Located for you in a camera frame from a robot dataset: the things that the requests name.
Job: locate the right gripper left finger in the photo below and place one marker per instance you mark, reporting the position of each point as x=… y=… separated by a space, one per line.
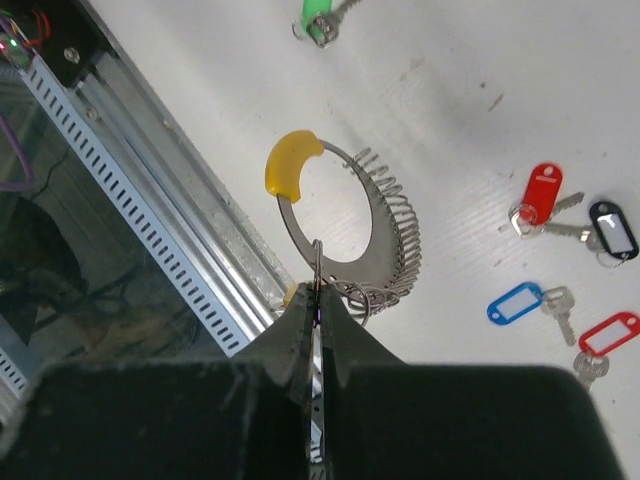
x=246 y=417

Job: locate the white slotted cable duct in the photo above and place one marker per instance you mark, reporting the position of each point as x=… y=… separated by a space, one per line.
x=203 y=297

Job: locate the blue tag key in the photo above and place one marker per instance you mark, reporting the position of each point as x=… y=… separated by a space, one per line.
x=527 y=297

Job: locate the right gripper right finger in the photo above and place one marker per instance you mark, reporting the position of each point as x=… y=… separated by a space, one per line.
x=386 y=419

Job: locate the red tag key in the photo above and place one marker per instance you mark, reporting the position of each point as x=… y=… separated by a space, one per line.
x=592 y=362
x=540 y=201

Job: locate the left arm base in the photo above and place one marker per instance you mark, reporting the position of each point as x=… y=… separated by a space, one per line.
x=73 y=42

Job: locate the bright green tag key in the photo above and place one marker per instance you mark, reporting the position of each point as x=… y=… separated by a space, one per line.
x=320 y=21

